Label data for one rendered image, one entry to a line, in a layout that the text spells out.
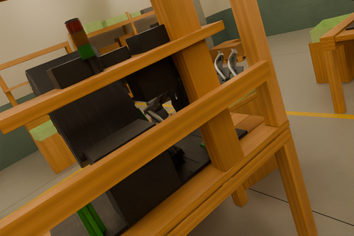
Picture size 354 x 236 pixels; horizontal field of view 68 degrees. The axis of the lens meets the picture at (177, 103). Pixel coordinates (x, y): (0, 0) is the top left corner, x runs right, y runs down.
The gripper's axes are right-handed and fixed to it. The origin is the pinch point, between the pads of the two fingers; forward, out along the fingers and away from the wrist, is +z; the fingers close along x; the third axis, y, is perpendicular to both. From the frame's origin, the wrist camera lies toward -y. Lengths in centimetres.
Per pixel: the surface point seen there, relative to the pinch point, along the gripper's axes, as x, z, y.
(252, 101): -76, -87, -31
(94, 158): 22.4, 36.0, -6.5
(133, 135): 19.1, 18.8, -10.1
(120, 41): -391, -224, 359
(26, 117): 56, 41, 2
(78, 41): 57, 13, 12
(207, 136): 8.5, -4.6, -33.5
